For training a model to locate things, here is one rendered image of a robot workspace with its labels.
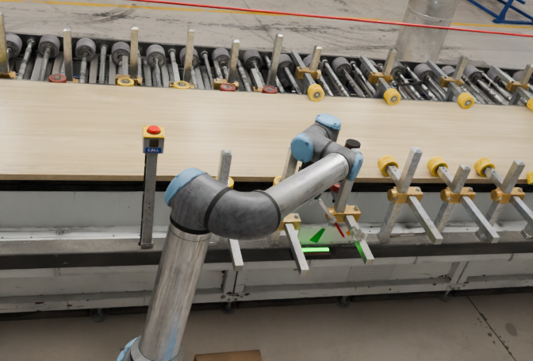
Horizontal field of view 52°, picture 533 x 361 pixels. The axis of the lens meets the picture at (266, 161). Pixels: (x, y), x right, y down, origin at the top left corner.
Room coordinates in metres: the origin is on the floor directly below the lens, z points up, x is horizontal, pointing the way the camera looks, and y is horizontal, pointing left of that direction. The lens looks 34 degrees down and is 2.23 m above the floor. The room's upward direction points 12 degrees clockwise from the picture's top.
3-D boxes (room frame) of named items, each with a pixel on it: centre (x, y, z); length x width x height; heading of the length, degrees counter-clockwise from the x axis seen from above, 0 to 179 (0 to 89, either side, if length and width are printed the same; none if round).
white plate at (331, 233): (1.77, -0.31, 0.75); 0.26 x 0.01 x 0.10; 109
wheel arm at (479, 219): (1.94, -0.85, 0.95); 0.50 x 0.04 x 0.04; 19
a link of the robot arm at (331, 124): (1.66, -0.18, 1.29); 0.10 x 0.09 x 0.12; 152
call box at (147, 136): (1.56, 0.39, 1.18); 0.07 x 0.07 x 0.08; 19
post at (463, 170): (1.96, -0.80, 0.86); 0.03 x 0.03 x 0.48; 19
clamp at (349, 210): (1.81, -0.35, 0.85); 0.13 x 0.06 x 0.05; 109
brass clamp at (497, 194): (2.04, -1.06, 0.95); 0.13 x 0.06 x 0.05; 109
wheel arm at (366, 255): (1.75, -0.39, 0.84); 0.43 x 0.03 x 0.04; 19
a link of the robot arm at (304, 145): (1.56, -0.14, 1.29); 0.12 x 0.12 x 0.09; 62
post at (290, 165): (1.72, -0.09, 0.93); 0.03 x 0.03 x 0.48; 19
